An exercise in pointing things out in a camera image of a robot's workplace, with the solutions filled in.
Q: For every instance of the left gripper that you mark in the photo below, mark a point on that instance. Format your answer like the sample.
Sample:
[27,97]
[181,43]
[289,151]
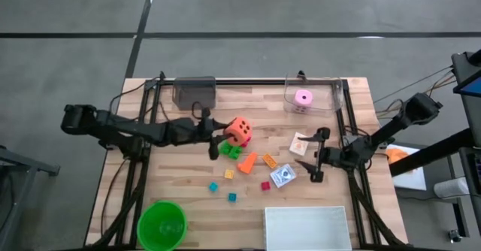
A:
[206,132]

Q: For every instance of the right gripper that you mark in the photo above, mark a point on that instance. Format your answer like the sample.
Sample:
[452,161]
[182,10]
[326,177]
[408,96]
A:
[330,157]

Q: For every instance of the white orange card pack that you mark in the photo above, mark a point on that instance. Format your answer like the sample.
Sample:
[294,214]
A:
[298,144]

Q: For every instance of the green toy brick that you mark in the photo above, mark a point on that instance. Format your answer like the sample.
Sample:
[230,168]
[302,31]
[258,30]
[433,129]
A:
[236,153]
[224,149]

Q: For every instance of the orange foam die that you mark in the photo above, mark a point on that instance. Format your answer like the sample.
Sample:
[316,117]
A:
[240,130]

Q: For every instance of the small magenta toy brick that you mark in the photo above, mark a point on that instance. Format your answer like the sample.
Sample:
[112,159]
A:
[247,144]

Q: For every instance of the blue white card pack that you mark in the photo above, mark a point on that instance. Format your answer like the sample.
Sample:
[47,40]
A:
[282,176]

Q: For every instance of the small yellow toy brick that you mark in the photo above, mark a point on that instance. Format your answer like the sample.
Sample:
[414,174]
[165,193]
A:
[229,174]

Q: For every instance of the yellow orange toy brick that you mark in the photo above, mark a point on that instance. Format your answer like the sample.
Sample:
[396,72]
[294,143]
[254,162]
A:
[269,161]

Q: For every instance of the small teal toy brick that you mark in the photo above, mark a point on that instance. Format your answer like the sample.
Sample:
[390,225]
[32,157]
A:
[232,197]
[213,186]

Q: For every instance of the pink foam die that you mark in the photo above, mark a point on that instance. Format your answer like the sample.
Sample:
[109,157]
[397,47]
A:
[303,97]

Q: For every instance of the small red toy brick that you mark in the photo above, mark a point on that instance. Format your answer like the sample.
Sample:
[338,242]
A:
[265,185]

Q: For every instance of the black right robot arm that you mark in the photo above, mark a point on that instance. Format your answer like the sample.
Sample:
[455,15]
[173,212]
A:
[398,121]

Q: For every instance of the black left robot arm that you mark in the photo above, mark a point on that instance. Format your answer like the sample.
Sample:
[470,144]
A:
[124,129]

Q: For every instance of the grey translucent plastic bin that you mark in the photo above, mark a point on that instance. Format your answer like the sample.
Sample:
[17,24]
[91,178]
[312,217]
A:
[193,91]

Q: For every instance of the clear plastic bin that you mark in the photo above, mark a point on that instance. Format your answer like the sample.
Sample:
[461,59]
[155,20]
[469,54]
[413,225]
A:
[327,97]

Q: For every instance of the white perforated basket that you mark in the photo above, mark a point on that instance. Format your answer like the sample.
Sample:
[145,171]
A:
[306,230]

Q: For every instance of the orange object on board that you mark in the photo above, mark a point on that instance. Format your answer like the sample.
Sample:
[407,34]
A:
[397,155]

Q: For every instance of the white board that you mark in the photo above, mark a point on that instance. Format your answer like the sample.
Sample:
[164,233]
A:
[413,177]

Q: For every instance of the green plastic bucket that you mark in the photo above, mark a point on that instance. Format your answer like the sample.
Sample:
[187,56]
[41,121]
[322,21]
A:
[161,226]

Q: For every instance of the black diagonal support beam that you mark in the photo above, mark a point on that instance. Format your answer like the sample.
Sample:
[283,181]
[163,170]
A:
[432,153]

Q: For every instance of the white paper towel roll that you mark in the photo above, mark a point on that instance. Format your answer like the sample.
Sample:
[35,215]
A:
[451,188]

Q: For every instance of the black monitor stand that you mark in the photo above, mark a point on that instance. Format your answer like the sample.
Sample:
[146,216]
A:
[469,104]

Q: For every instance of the black caster wheel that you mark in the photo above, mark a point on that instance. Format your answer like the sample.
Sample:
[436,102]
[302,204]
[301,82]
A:
[455,236]

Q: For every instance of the grey side table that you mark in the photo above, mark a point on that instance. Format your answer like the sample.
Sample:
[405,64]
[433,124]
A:
[22,168]

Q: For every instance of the black aluminium table frame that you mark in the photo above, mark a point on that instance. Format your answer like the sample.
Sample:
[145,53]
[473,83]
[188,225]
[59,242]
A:
[345,104]

